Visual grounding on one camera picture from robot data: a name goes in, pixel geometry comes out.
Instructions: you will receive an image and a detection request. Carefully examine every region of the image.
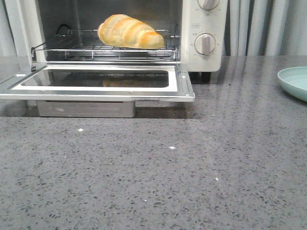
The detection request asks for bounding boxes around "upper oven knob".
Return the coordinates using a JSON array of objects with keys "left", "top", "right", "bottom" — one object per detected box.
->
[{"left": 198, "top": 0, "right": 219, "bottom": 11}]

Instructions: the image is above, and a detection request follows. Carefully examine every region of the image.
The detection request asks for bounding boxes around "lower oven knob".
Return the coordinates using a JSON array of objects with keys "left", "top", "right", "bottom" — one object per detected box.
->
[{"left": 194, "top": 34, "right": 215, "bottom": 55}]

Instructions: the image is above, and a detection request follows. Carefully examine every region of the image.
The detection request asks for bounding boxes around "oven knob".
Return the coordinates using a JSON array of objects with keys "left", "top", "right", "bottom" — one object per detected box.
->
[
  {"left": 194, "top": 34, "right": 215, "bottom": 55},
  {"left": 198, "top": 0, "right": 219, "bottom": 11}
]

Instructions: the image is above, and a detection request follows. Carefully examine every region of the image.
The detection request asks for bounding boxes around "oven glass door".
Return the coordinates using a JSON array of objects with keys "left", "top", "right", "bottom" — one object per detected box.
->
[{"left": 0, "top": 63, "right": 195, "bottom": 102}]

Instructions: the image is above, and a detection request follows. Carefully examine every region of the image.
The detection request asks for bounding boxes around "light blue plate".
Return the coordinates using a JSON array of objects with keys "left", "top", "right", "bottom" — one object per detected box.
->
[{"left": 278, "top": 67, "right": 307, "bottom": 102}]

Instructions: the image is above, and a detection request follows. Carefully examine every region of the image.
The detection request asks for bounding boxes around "striped croissant bread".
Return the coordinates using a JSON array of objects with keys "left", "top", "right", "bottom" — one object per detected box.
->
[{"left": 97, "top": 14, "right": 164, "bottom": 49}]

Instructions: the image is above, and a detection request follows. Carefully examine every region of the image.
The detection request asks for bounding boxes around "white toaster oven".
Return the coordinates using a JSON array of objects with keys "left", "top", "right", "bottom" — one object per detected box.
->
[{"left": 17, "top": 0, "right": 227, "bottom": 82}]

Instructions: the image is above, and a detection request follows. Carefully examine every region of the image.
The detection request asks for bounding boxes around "wire oven rack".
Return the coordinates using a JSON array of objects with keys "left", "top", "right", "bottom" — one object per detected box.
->
[{"left": 31, "top": 29, "right": 180, "bottom": 62}]

